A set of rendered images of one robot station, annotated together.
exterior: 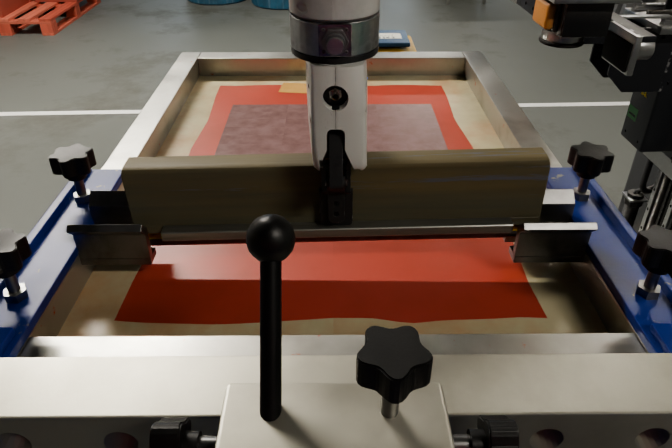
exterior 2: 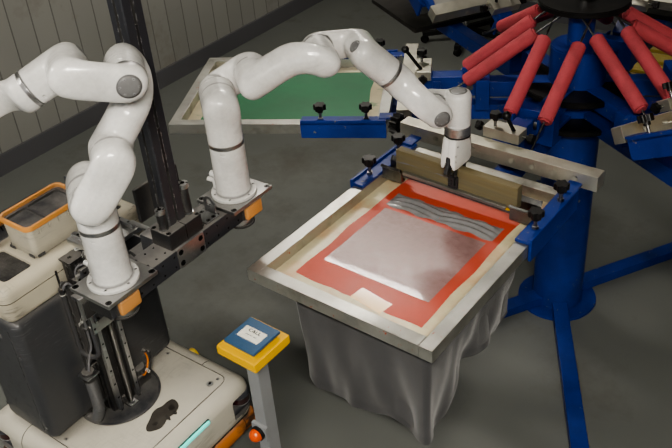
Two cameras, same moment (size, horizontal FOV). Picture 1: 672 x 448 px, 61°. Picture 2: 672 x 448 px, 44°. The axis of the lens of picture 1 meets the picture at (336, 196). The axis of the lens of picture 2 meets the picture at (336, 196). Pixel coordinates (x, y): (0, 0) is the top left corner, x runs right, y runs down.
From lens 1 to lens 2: 273 cm
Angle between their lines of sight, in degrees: 105
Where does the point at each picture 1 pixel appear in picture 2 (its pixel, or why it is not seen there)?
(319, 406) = (505, 129)
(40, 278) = (553, 203)
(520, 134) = (337, 206)
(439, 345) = not seen: hidden behind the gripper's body
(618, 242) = (383, 160)
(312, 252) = (460, 208)
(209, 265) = (497, 215)
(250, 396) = (515, 132)
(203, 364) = (519, 154)
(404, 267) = (437, 194)
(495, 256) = (405, 188)
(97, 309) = not seen: hidden behind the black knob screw
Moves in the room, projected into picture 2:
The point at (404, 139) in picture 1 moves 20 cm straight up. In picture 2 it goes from (370, 241) to (366, 181)
